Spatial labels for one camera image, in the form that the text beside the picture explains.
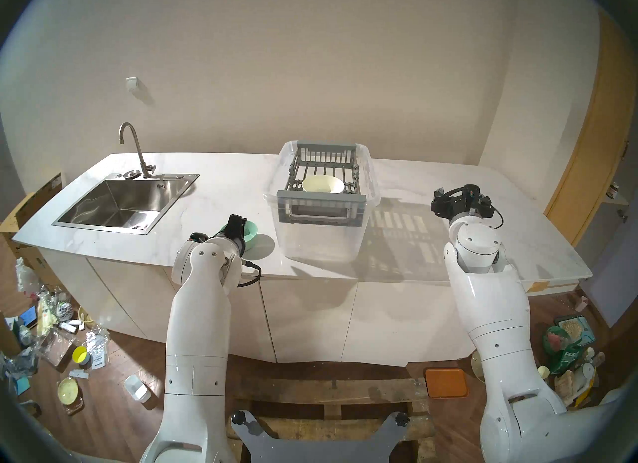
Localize green bowl pink contents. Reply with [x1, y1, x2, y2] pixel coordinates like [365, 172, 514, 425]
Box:
[543, 326, 571, 355]

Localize grey dish drying rack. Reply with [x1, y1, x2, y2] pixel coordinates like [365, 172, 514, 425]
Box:
[277, 141, 367, 224]

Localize brown cardboard box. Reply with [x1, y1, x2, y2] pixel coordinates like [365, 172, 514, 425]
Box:
[0, 172, 65, 288]

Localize pale yellow bowl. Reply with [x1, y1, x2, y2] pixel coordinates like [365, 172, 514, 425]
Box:
[56, 377, 84, 415]

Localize white plastic container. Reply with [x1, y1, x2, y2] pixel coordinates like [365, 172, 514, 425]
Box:
[123, 374, 152, 404]

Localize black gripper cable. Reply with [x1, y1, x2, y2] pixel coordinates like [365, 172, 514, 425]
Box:
[188, 232, 263, 288]
[441, 185, 504, 230]

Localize wooden door frame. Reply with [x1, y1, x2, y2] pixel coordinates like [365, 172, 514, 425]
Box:
[543, 11, 633, 248]

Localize teal tray with grains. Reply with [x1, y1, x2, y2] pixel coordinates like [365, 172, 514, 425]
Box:
[554, 316, 597, 346]

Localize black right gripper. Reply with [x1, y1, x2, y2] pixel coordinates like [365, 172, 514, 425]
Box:
[431, 184, 495, 221]

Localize clear bag with papers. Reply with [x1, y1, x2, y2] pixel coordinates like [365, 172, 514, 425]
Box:
[85, 325, 110, 370]

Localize white marble kitchen counter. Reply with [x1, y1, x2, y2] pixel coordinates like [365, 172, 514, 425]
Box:
[12, 152, 594, 368]

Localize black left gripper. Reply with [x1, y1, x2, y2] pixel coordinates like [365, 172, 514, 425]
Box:
[221, 215, 249, 258]

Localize curved steel faucet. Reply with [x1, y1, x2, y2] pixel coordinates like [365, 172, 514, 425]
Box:
[118, 122, 164, 179]

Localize green snack bag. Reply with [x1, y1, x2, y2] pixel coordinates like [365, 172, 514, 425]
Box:
[548, 340, 584, 375]

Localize stainless steel sink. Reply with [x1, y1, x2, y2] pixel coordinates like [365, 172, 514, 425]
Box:
[52, 173, 200, 235]

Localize clear plastic bag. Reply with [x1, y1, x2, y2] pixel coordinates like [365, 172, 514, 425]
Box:
[40, 327, 75, 368]

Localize white plastic bag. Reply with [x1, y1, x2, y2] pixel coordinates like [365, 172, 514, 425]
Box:
[15, 258, 40, 295]

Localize yellow snack package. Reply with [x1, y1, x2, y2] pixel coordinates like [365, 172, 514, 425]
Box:
[37, 292, 58, 335]

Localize orange rectangular tray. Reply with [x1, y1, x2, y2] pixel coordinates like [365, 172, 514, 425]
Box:
[425, 368, 469, 399]

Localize mint green bowl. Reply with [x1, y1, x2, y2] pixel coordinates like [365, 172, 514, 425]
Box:
[219, 220, 259, 253]

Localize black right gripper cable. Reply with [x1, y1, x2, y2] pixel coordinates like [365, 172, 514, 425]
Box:
[441, 185, 504, 230]

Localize clear plastic storage bin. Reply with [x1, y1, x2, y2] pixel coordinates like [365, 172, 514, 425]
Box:
[264, 140, 381, 260]

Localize cream bowl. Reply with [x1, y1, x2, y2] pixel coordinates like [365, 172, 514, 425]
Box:
[302, 175, 345, 194]

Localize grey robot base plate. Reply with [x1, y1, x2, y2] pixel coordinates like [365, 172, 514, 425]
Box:
[230, 410, 412, 463]

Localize wooden pallet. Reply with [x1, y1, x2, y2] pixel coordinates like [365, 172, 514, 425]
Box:
[227, 377, 434, 463]

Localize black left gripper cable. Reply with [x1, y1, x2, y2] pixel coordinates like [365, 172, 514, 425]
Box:
[188, 232, 263, 288]

